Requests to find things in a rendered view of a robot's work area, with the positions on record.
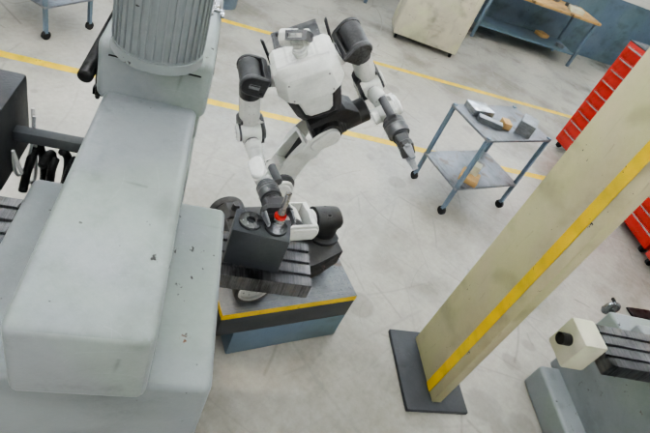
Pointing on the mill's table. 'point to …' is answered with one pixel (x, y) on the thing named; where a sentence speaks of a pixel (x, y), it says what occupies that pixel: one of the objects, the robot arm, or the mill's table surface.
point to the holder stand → (256, 242)
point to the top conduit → (92, 59)
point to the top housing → (164, 93)
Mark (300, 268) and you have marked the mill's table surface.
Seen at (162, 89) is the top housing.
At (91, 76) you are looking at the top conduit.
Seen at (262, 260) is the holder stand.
